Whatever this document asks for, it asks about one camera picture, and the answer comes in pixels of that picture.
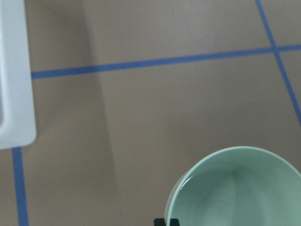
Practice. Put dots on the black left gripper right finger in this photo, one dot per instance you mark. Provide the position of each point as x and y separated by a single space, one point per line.
174 222

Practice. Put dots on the translucent white plastic box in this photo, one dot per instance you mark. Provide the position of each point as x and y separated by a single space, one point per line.
17 115

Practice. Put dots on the green ceramic bowl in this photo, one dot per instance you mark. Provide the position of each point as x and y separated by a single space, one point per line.
237 186

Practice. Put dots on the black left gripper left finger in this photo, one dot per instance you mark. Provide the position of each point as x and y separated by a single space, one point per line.
159 222

